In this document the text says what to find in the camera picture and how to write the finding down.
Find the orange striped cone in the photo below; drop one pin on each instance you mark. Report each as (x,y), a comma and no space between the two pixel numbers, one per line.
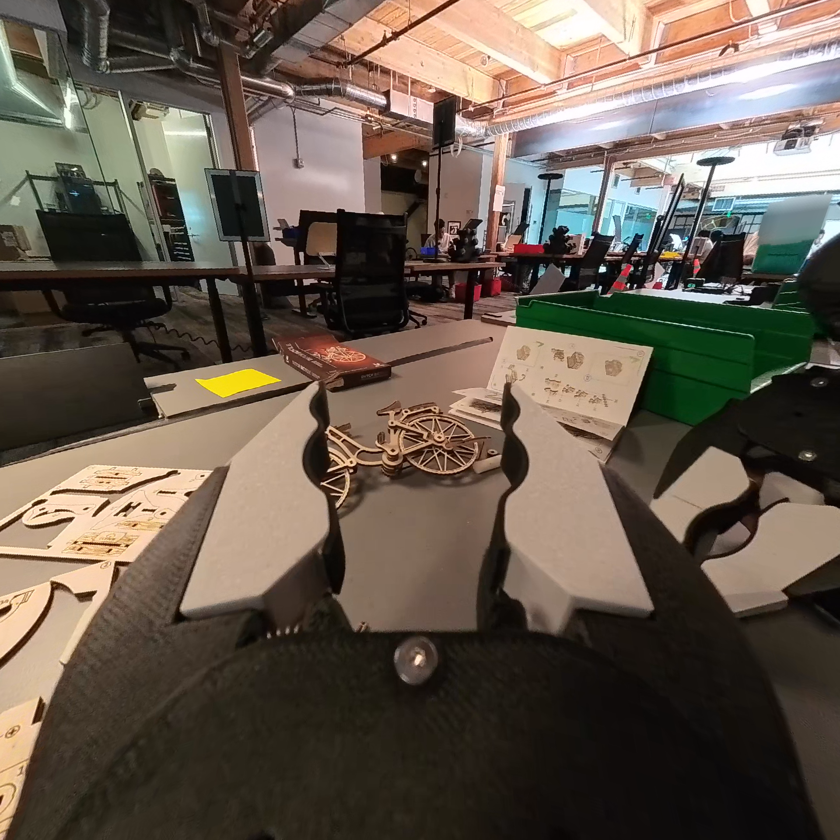
(622,279)

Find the red storage box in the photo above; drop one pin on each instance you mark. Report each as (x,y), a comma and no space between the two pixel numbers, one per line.
(467,292)
(492,287)

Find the grey framed sign stand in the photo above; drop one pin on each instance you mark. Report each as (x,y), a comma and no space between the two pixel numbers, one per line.
(236,203)

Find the wooden bicycle model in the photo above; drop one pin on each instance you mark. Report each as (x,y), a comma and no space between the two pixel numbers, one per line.
(394,456)

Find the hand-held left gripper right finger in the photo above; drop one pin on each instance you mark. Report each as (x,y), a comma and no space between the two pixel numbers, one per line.
(577,531)

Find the open instruction booklet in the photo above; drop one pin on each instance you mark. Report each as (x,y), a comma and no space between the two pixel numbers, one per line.
(577,374)

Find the silver ventilation duct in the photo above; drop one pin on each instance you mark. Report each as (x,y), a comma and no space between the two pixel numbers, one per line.
(623,111)

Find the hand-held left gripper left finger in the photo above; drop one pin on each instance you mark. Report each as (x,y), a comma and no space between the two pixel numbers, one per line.
(262,512)

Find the black floor lamp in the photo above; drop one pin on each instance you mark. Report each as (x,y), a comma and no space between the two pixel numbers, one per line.
(712,177)
(550,197)

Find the dark red model kit box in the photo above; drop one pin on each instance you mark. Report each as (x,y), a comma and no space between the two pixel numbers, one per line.
(328,364)

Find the mostly empty wooden parts sheet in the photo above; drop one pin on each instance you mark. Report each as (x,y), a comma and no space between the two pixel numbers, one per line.
(26,623)

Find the green plastic bin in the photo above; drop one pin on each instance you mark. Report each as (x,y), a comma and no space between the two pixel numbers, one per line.
(695,367)

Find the yellow sticky note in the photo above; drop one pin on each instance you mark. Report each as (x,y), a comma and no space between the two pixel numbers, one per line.
(236,382)

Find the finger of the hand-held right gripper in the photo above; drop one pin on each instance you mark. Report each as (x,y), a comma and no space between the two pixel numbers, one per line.
(702,492)
(787,544)

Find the black mesh office chair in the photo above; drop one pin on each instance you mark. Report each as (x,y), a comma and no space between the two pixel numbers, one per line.
(367,262)

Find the wooden sheet with remaining parts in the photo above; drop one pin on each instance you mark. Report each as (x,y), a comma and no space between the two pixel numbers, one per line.
(164,482)

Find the dark wooden office desk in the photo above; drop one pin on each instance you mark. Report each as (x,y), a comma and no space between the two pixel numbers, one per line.
(282,270)
(98,269)
(446,266)

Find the black flat panel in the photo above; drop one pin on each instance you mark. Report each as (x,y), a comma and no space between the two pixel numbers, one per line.
(65,394)

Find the black roll-up banner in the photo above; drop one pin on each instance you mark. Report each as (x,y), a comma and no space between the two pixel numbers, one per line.
(172,216)

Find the tan backed black chair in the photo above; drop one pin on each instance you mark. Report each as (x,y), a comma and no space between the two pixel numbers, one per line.
(321,239)

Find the brown flat board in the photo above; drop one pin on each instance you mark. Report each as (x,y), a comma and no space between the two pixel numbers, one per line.
(499,319)

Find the small white wax cylinder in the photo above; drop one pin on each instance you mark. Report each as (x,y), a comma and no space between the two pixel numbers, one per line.
(487,464)

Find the black speaker on pole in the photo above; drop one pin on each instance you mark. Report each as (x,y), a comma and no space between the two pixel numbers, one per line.
(444,121)

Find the ceiling projector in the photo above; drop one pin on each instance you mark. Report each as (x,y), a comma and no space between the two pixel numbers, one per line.
(797,141)

